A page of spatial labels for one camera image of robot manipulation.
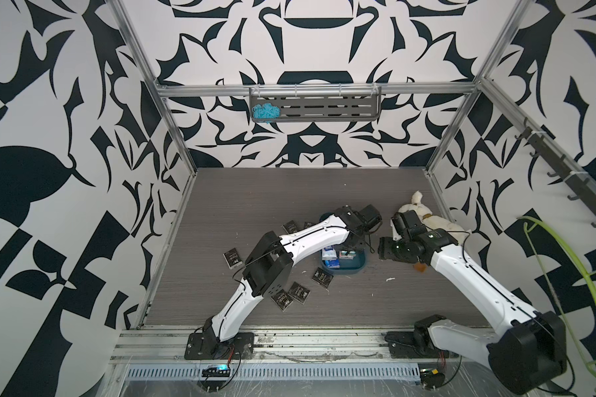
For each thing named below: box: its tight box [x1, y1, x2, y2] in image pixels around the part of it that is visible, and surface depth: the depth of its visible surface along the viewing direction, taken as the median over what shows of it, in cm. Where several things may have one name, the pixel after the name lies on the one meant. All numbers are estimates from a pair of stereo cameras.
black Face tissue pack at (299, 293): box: [287, 281, 312, 306], surface depth 85 cm
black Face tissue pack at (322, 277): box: [311, 266, 334, 289], surface depth 87 cm
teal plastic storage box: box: [319, 248, 367, 276], surface depth 90 cm
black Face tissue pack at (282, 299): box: [269, 288, 294, 312], surface depth 83 cm
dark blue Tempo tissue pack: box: [323, 258, 341, 268], surface depth 90 cm
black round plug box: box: [419, 368, 446, 391], surface depth 73 cm
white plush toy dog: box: [398, 191, 472, 244], surface depth 95 cm
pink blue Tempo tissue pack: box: [322, 245, 338, 261], surface depth 89 cm
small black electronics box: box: [201, 363, 231, 378], surface depth 74 cm
